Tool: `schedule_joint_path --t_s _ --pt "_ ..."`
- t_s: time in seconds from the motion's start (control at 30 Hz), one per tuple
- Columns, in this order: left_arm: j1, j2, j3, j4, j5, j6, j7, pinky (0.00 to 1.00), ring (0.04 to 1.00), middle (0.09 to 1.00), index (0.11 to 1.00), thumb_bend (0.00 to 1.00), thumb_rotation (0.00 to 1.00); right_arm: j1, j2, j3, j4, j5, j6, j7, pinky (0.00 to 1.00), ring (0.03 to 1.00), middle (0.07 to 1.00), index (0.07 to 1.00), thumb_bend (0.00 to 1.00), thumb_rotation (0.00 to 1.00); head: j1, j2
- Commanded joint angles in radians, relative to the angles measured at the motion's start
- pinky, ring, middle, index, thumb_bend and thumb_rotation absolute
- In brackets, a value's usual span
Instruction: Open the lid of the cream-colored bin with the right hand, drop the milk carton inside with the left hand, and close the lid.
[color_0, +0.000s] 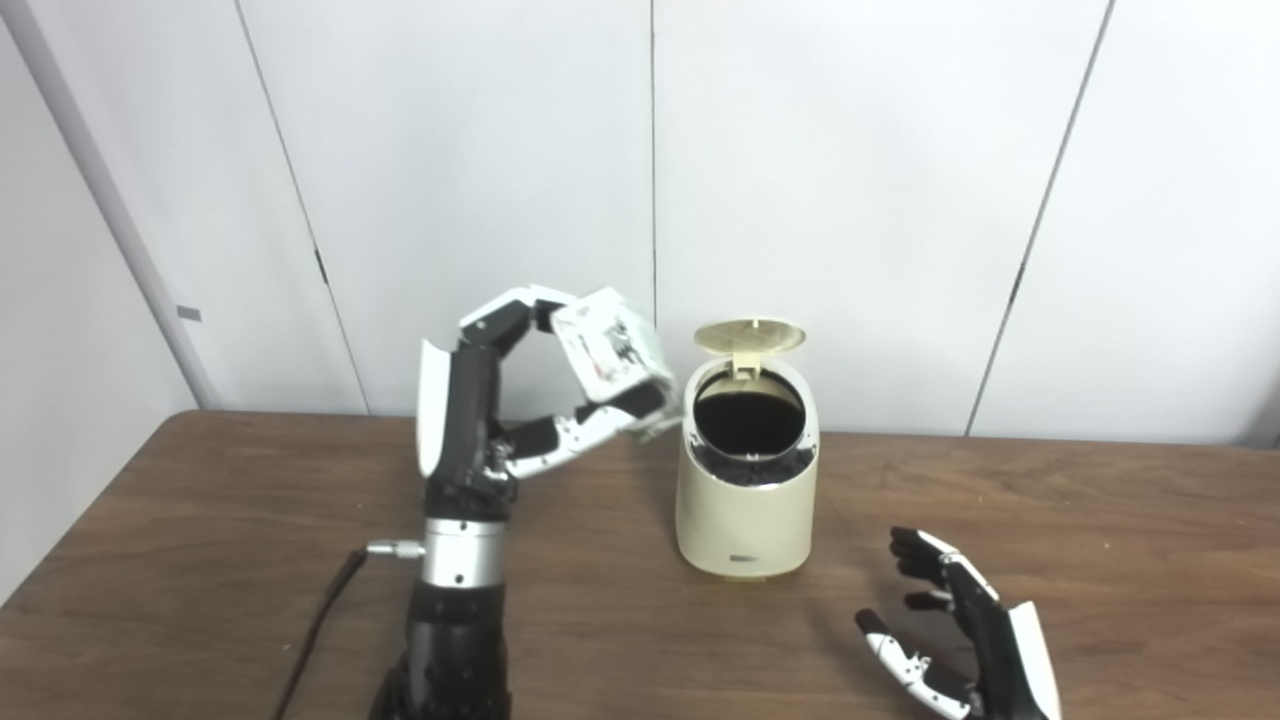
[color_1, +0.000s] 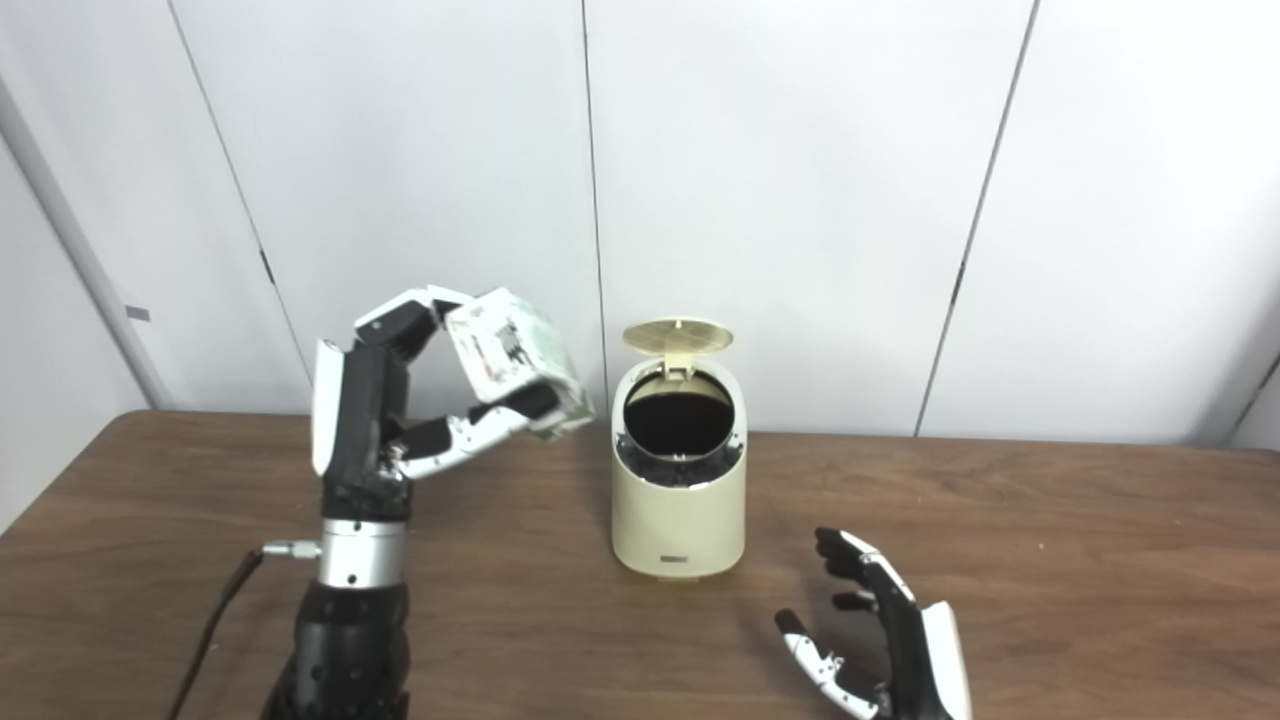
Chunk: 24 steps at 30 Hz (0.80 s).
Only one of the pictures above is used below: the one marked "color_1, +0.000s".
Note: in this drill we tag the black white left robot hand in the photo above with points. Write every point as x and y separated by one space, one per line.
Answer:
360 430

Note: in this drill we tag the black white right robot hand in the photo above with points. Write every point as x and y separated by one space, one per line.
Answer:
920 670

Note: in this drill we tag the white green milk carton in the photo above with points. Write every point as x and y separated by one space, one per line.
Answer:
520 345

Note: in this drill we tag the cream-colored bin body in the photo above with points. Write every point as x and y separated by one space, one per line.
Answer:
680 520

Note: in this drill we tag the cream round bin lid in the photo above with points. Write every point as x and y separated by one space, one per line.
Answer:
678 335

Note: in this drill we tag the black wall panel clip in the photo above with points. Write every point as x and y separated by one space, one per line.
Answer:
267 267

